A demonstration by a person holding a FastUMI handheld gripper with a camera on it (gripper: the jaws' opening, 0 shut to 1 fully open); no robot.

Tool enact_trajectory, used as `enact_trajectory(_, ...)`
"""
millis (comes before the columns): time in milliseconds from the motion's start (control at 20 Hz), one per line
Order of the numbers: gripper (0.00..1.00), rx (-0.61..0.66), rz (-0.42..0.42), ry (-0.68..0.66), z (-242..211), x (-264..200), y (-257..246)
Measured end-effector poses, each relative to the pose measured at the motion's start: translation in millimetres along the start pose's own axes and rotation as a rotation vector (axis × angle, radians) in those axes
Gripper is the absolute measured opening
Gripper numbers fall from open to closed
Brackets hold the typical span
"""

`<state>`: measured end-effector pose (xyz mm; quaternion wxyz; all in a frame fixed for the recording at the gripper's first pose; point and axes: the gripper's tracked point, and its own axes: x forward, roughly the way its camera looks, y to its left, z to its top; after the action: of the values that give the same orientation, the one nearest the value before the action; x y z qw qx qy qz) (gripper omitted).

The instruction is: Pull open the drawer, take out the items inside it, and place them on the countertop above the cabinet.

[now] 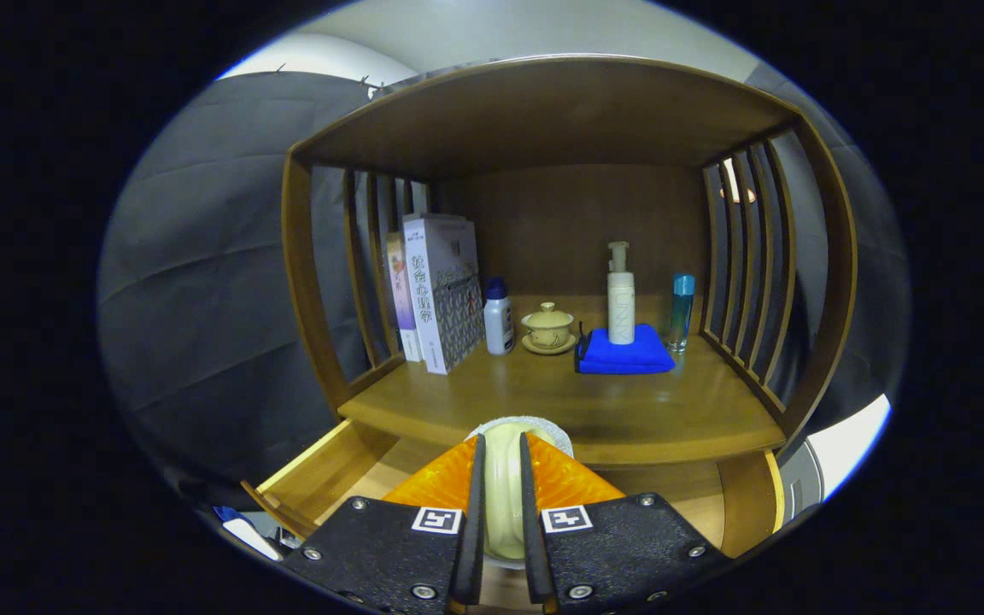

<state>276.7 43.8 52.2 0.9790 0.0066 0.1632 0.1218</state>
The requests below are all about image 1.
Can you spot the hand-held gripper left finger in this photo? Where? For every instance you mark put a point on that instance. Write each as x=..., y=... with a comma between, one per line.
x=475, y=530

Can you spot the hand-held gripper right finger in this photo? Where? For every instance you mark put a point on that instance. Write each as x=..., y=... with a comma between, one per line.
x=530, y=530

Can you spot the green ornament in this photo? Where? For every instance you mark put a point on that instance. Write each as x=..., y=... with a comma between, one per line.
x=505, y=495

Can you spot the wooden drawer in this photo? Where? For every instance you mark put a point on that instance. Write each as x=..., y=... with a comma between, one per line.
x=330, y=478

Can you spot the wooden countertop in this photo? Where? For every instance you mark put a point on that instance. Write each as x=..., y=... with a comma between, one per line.
x=629, y=410

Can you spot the wooden cabinet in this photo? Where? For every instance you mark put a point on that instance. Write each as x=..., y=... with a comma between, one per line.
x=577, y=231

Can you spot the blue folded cloth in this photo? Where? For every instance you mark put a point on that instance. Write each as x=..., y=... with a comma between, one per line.
x=624, y=354

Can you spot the yellow lidded teacup with saucer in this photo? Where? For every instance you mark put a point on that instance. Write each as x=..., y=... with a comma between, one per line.
x=548, y=329

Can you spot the white bottle with blue cap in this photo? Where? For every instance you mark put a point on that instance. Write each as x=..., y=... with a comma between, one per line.
x=498, y=325

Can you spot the white blue object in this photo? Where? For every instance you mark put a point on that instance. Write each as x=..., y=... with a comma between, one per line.
x=244, y=530

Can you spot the white pump bottle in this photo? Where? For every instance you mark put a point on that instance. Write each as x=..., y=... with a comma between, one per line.
x=620, y=307

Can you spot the thick white book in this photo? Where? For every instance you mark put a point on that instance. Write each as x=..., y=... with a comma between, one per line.
x=445, y=290

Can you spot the thin purple book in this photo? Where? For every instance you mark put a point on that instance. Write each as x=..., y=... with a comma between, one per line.
x=401, y=295

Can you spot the clear blue bottle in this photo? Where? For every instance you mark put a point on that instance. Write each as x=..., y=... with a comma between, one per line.
x=681, y=312

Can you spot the black backdrop cloth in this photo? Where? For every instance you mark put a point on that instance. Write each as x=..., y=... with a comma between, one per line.
x=202, y=282

